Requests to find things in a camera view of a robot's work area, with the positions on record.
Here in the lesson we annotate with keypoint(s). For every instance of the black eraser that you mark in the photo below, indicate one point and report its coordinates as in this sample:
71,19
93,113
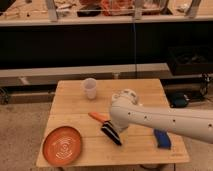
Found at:
108,129

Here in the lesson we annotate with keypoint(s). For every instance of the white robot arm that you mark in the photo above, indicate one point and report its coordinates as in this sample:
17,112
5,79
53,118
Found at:
125,110

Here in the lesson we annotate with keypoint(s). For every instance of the translucent plastic cup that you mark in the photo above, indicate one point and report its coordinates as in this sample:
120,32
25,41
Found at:
89,87

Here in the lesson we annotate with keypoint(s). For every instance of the wooden table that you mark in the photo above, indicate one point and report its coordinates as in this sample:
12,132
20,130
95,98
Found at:
70,107

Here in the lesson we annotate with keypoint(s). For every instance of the orange carrot toy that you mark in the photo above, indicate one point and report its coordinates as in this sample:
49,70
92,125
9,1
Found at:
99,117

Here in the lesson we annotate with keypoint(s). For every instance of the orange plate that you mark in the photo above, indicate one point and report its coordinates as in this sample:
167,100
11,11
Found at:
62,146

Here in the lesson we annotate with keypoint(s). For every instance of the blue sponge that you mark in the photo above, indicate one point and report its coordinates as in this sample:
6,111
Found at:
163,140

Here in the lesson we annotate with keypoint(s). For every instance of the black bin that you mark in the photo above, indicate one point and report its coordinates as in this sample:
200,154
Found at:
190,60

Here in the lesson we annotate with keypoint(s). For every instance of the grey metal rail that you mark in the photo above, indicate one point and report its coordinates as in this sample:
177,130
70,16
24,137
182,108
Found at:
36,76

